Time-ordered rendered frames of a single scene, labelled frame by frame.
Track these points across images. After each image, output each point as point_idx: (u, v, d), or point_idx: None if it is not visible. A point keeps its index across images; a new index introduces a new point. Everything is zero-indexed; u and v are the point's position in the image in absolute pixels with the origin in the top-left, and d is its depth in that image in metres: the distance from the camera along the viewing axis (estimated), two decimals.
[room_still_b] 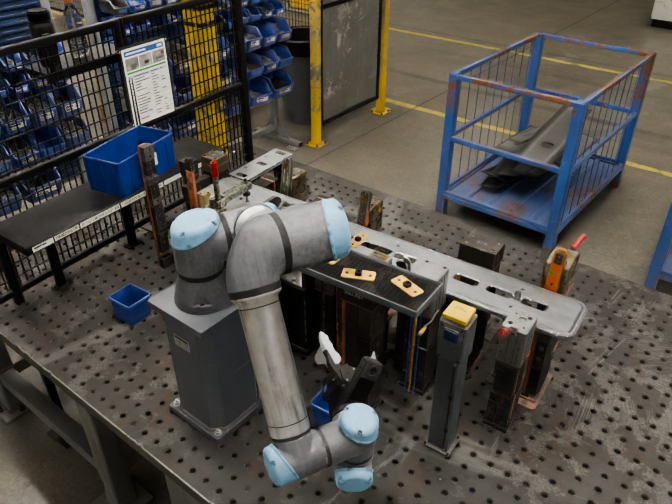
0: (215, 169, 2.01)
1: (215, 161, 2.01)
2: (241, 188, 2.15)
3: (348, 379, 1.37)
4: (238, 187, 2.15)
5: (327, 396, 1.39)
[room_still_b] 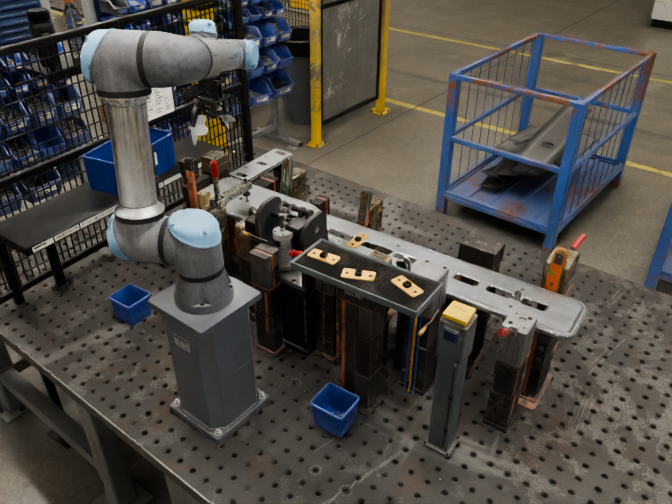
0: (215, 169, 2.01)
1: (215, 161, 2.01)
2: (241, 188, 2.15)
3: (199, 99, 1.88)
4: (238, 187, 2.15)
5: (210, 101, 1.84)
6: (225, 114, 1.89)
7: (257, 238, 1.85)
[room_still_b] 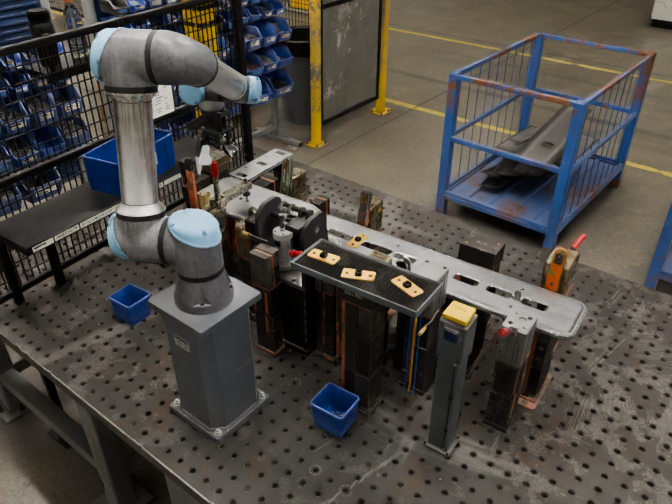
0: (215, 169, 2.01)
1: (215, 161, 2.01)
2: (241, 188, 2.15)
3: (203, 130, 1.94)
4: (238, 187, 2.15)
5: (214, 132, 1.89)
6: (229, 144, 1.94)
7: (257, 238, 1.85)
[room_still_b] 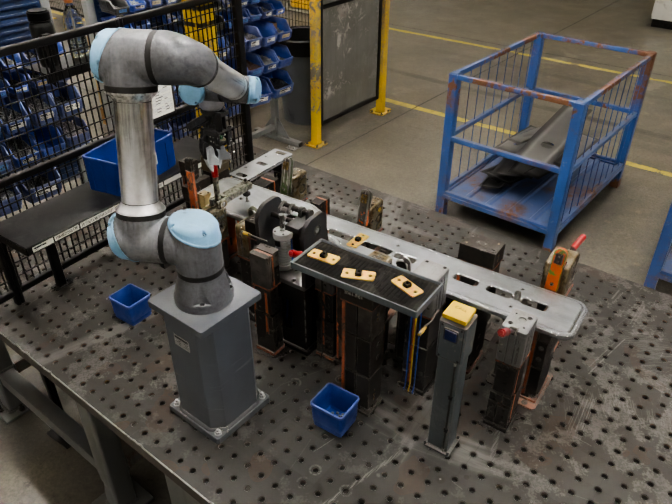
0: (215, 169, 2.01)
1: None
2: (241, 188, 2.15)
3: (203, 130, 1.94)
4: (238, 187, 2.15)
5: (214, 132, 1.89)
6: (228, 144, 1.94)
7: (257, 238, 1.85)
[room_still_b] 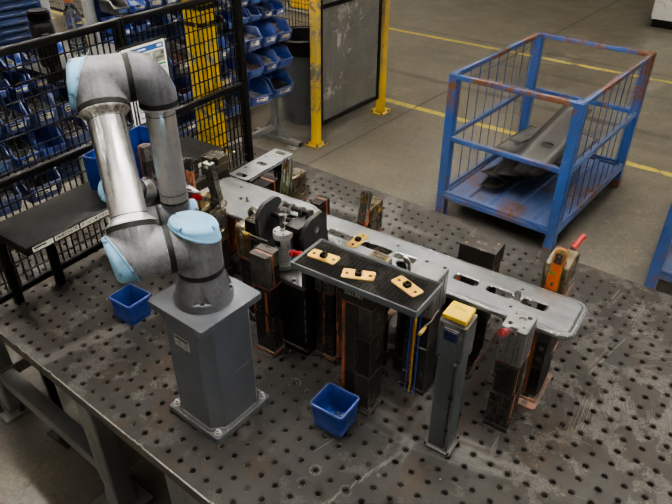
0: (195, 198, 1.98)
1: (189, 193, 1.96)
2: (212, 179, 2.01)
3: None
4: (210, 179, 2.02)
5: None
6: None
7: (257, 238, 1.85)
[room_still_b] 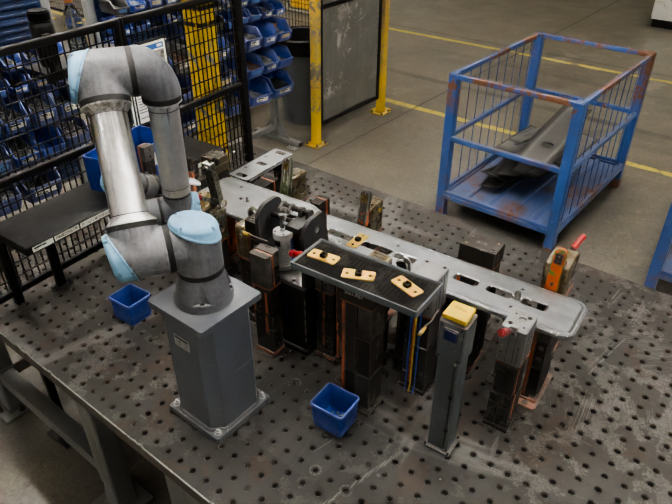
0: None
1: None
2: (212, 179, 2.01)
3: None
4: (210, 179, 2.02)
5: None
6: None
7: (257, 238, 1.85)
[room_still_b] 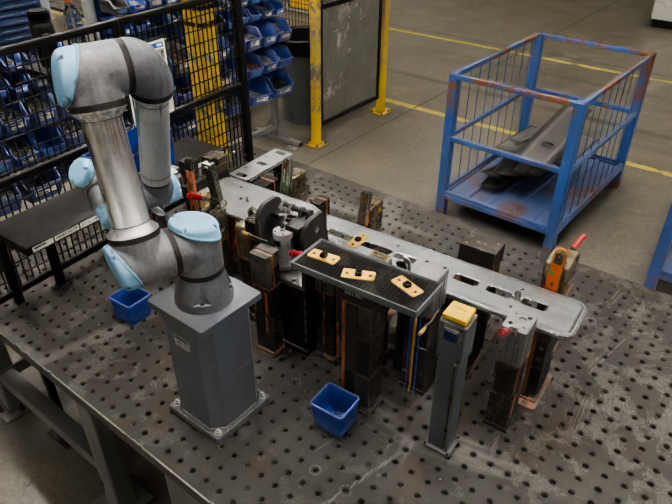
0: (195, 198, 1.98)
1: (189, 193, 1.96)
2: (212, 179, 2.01)
3: None
4: (210, 179, 2.02)
5: None
6: None
7: (257, 238, 1.85)
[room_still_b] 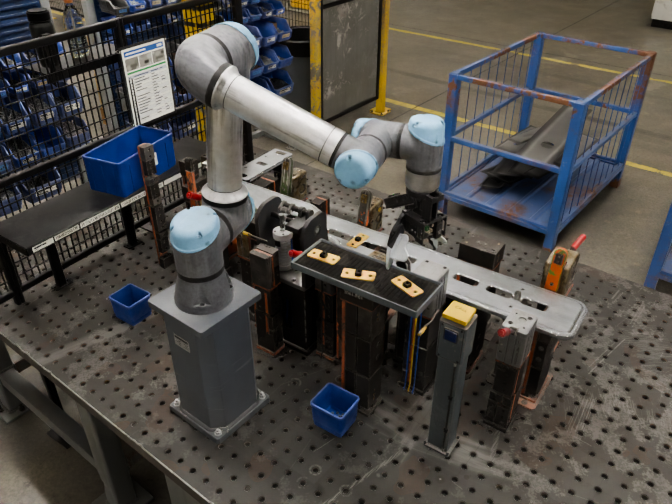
0: (195, 198, 1.98)
1: (189, 193, 1.96)
2: None
3: (405, 212, 1.41)
4: None
5: (418, 221, 1.36)
6: (435, 238, 1.39)
7: (257, 238, 1.85)
